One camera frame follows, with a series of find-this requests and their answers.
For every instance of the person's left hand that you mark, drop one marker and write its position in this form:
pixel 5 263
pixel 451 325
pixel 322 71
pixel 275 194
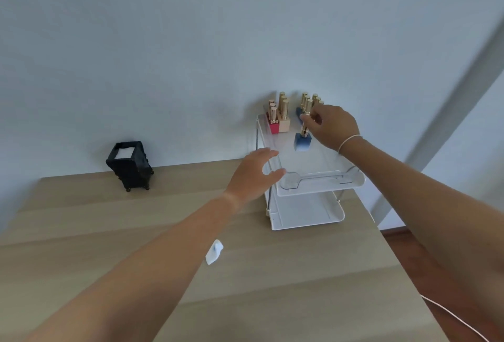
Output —
pixel 248 180

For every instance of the person's right hand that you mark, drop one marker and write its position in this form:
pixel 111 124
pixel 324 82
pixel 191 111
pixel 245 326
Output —
pixel 334 125

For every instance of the person's left thumb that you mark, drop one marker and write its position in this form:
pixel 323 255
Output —
pixel 275 177

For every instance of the person's right fingers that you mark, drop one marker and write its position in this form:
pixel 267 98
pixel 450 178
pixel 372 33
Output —
pixel 315 119

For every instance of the blue nail polish bottle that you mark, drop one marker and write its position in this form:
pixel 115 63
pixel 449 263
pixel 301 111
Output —
pixel 303 142

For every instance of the person's right forearm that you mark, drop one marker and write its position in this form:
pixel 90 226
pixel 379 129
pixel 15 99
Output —
pixel 425 204

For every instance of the person's left forearm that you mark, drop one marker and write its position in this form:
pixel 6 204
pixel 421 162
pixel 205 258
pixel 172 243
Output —
pixel 157 267

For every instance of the group of gold-capped polish bottles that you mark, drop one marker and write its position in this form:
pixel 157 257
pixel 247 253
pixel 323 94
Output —
pixel 284 115

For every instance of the white two-tier tray rack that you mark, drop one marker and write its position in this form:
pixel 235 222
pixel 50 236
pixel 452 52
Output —
pixel 311 204

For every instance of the white crumpled paper scrap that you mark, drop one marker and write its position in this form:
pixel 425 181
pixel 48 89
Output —
pixel 214 253

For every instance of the black ornate holder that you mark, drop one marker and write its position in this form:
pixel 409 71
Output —
pixel 132 170

